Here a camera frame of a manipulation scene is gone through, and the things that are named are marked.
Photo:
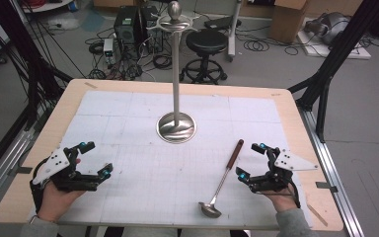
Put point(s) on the cardboard box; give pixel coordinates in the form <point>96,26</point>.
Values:
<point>288,21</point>

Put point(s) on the long strip of tan tape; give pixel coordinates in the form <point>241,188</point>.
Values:
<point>317,215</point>

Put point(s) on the small grey power supply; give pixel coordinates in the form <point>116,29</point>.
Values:
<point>108,47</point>

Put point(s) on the black round stool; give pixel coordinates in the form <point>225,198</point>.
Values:
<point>205,41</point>

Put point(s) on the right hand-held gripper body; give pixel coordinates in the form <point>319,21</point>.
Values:
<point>274,182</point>

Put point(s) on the aluminium rail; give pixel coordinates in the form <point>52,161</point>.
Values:
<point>332,171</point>
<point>0,174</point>

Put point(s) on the black metal bracket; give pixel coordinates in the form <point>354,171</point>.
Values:
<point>21,170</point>
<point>325,186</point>

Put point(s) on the white flat board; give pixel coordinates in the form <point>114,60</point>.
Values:
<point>355,52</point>

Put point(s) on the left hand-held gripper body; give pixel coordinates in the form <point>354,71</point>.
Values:
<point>62,179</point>

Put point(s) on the white stand pole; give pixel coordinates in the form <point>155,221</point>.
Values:
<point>233,33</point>

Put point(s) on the white grid mat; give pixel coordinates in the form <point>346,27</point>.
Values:
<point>161,184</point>

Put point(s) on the black computer tower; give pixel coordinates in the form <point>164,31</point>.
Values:
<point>126,28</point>

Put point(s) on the person's left hand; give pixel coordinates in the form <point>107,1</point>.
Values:
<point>54,202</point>

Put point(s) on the person's right hand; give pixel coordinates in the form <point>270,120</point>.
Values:
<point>284,200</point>

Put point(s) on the tall metal utensil stand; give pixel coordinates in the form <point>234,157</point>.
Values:
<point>176,128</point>

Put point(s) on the black flat device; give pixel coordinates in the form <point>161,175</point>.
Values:
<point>218,22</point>

